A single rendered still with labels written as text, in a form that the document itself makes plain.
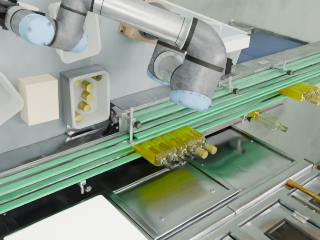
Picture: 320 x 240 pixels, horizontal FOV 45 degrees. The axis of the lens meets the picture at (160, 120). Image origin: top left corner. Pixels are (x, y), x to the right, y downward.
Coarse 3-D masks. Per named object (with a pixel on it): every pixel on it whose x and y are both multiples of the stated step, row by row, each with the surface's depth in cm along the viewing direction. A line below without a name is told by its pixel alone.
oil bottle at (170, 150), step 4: (152, 140) 169; (156, 140) 169; (160, 140) 169; (164, 140) 169; (156, 144) 167; (160, 144) 167; (164, 144) 167; (168, 144) 167; (160, 148) 165; (164, 148) 164; (168, 148) 164; (172, 148) 164; (168, 152) 162; (172, 152) 163; (176, 152) 164; (168, 156) 163; (172, 160) 164
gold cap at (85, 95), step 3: (84, 90) 160; (81, 93) 159; (84, 93) 158; (87, 93) 158; (81, 96) 160; (84, 96) 158; (87, 96) 157; (90, 96) 158; (84, 99) 159; (87, 99) 157; (90, 99) 158
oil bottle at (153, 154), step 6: (138, 144) 167; (144, 144) 166; (150, 144) 166; (138, 150) 168; (144, 150) 164; (150, 150) 162; (156, 150) 162; (162, 150) 162; (144, 156) 165; (150, 156) 162; (156, 156) 159; (162, 156) 159; (150, 162) 163; (156, 162) 160
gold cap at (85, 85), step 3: (84, 81) 157; (87, 81) 157; (81, 84) 157; (84, 84) 156; (87, 84) 155; (90, 84) 156; (81, 87) 158; (84, 87) 156; (87, 87) 155; (90, 87) 156; (87, 90) 156; (90, 90) 157
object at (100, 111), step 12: (96, 72) 152; (72, 84) 147; (96, 84) 163; (108, 84) 158; (72, 96) 149; (96, 96) 165; (108, 96) 160; (72, 108) 151; (96, 108) 168; (108, 108) 163; (72, 120) 154; (84, 120) 161; (96, 120) 162
